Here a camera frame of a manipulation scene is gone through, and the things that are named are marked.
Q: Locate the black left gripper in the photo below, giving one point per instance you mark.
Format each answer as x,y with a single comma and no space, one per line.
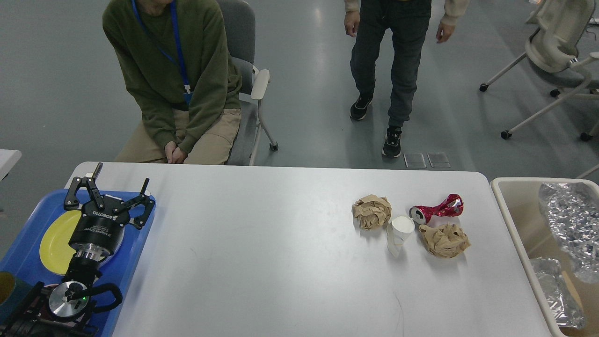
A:
99,229

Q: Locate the yellow plate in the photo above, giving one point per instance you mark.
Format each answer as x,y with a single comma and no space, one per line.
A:
55,252

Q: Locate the dark teal mug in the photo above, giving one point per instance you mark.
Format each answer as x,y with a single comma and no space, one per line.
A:
12,292

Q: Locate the white paper cup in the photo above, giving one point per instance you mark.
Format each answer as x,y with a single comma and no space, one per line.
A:
398,231

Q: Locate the brown paper wad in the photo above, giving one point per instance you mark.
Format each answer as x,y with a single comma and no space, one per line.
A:
446,241

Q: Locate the aluminium foil sheet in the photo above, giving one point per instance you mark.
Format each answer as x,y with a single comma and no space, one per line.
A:
571,212

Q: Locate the aluminium foil tray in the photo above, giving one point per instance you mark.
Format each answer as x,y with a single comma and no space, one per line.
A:
565,310

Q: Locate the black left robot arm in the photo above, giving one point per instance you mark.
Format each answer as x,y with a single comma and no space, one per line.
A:
70,267

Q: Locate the blue plastic tray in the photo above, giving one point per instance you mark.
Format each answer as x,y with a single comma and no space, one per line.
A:
22,258

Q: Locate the white side table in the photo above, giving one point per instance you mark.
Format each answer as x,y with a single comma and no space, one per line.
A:
8,159

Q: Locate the person in khaki trousers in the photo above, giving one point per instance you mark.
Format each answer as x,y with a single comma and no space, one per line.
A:
175,63

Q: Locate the grey office chair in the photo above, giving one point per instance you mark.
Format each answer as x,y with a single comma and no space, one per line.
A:
240,23

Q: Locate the crumpled brown paper ball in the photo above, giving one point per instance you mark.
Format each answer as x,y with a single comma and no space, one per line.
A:
372,211

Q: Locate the floor outlet plate left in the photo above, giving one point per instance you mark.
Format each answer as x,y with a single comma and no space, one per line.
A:
415,160

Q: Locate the floor outlet plate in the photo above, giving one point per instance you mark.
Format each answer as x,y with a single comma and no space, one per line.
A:
415,160
438,160

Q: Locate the floor outlet plate right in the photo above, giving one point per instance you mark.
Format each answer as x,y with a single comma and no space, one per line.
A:
438,160

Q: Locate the crushed red can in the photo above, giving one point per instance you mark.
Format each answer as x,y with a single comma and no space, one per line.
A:
452,206

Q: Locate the person in beige sweatshirt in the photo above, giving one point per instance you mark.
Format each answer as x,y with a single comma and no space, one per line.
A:
367,21

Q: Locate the beige plastic bin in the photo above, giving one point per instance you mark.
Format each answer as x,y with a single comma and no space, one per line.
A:
518,200

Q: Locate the white office chair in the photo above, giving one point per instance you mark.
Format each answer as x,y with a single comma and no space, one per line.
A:
553,54

